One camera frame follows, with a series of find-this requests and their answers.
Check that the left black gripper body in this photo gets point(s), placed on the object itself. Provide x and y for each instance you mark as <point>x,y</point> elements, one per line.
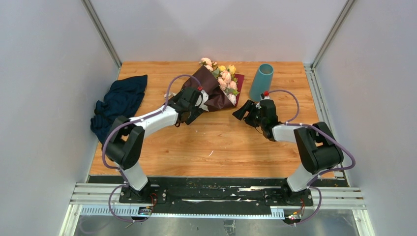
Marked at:
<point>195,111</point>

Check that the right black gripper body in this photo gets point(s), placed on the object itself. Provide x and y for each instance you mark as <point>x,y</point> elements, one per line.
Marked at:
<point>261,121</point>

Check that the teal conical vase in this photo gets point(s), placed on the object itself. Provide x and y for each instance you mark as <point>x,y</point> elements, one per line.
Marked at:
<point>261,82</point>

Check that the maroon wrapping paper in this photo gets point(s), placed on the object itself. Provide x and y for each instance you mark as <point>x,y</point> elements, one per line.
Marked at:
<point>217,99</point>

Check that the pink yellow flower bunch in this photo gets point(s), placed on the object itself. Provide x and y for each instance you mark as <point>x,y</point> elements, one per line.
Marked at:
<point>225,75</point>

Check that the cream ribbon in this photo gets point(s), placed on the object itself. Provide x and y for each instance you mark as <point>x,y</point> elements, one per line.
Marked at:
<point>169,95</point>

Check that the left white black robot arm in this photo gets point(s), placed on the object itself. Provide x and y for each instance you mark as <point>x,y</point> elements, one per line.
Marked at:
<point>124,142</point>

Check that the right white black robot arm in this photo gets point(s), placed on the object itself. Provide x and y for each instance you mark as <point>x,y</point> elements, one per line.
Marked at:
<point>315,144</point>

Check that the dark blue crumpled cloth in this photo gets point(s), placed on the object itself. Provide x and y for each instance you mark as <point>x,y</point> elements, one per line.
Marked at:
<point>123,99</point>

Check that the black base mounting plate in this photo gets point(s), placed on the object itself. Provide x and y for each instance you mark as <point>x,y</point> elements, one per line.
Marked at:
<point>210,195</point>

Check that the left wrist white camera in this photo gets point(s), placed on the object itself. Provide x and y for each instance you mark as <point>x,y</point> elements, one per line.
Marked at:
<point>203,98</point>

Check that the aluminium front rail frame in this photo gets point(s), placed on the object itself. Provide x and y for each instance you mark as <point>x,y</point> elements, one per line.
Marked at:
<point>98,199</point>

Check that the left aluminium corner post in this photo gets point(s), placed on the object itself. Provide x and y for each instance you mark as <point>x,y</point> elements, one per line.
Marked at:
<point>102,32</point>

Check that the aluminium corner post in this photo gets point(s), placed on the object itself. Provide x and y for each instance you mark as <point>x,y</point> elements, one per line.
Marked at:
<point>332,33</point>
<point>102,32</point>

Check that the right aluminium corner post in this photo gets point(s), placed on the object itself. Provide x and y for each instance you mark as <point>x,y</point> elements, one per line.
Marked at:
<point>332,33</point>

